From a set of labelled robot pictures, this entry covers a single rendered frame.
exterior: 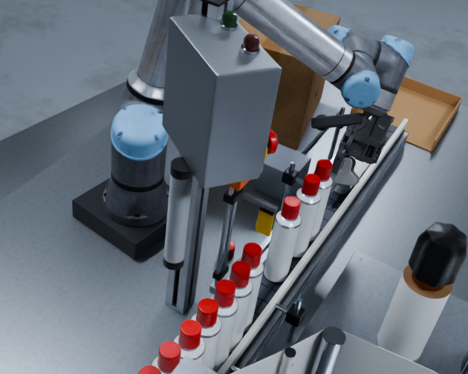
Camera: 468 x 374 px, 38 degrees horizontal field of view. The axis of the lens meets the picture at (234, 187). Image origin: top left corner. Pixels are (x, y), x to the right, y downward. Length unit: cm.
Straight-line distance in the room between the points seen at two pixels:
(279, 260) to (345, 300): 16
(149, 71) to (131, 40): 263
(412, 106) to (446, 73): 218
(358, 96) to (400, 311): 41
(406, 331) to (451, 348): 16
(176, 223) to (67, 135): 83
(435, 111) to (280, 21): 104
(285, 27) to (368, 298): 58
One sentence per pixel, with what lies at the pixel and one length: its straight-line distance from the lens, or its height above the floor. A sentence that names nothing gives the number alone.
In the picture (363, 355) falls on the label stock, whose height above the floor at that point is 103.
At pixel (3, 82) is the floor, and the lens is 369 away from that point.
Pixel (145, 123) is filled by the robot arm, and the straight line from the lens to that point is 142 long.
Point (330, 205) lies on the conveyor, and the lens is 164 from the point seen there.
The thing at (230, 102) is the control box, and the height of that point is 143.
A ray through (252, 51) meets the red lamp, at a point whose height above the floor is 148.
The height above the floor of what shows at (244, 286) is 105.
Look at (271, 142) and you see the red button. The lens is 101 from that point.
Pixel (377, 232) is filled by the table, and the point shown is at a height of 83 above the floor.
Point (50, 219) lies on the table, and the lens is 160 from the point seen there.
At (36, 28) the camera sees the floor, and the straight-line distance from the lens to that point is 420.
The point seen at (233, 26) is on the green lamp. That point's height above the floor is 148.
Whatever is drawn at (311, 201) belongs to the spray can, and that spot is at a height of 104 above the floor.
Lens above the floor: 191
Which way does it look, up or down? 39 degrees down
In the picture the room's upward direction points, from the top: 9 degrees clockwise
